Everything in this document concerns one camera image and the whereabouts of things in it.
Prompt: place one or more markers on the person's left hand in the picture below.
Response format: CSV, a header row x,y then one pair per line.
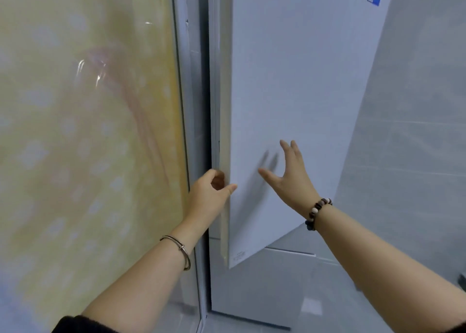
x,y
204,201

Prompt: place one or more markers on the person's right hand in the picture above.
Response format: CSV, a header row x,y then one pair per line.
x,y
295,183

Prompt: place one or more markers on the white refrigerator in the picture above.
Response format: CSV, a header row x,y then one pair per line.
x,y
291,70

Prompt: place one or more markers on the person's left forearm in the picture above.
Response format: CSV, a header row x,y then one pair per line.
x,y
145,289

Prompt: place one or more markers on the person's right forearm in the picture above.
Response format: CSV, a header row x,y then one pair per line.
x,y
382,271

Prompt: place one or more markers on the person's black left sleeve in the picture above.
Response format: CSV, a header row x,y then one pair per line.
x,y
80,325

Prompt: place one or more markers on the person's black sleeve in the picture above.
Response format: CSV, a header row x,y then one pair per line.
x,y
80,325
458,329

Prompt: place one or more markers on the person's black right sleeve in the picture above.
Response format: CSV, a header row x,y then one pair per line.
x,y
458,329

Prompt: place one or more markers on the silver bangle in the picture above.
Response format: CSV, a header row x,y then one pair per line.
x,y
181,247

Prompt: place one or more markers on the white framed glass door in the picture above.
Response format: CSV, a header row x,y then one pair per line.
x,y
189,88

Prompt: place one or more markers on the yellow dotted curtain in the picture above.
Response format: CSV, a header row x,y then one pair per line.
x,y
91,143

